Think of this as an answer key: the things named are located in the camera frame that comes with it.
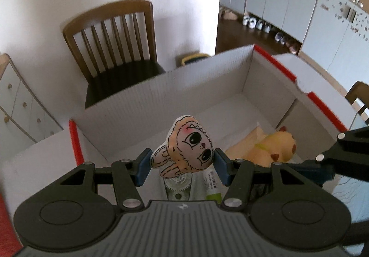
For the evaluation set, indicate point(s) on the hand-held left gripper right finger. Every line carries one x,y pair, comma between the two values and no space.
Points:
222,169

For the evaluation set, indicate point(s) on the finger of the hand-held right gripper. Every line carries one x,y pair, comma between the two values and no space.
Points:
314,172

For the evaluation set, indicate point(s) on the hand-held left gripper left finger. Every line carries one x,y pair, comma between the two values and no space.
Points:
143,169

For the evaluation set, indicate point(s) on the green white tube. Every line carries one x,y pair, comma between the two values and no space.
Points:
212,187

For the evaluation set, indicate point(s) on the bagged bread slices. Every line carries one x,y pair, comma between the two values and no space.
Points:
248,141

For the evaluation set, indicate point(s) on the correction tape dispenser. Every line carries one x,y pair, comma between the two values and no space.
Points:
177,187

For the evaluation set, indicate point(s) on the doll face plush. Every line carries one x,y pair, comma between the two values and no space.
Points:
184,147

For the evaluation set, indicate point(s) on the yellow pig toy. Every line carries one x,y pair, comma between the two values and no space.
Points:
274,144

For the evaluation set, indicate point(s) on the red cardboard box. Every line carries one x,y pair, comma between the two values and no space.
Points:
201,95

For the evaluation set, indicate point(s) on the wooden slat-back chair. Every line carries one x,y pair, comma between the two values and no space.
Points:
357,92
109,81

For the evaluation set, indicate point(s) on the yellow rimmed stool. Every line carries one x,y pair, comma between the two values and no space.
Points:
196,56

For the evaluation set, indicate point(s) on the white wooden sideboard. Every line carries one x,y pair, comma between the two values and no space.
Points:
17,107

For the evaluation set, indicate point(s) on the row of shoes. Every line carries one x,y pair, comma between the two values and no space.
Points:
259,25

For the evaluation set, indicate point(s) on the beige slippers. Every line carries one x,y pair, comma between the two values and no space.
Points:
230,15

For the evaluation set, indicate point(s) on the white wall cabinet unit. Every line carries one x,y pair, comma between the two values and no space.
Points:
325,29

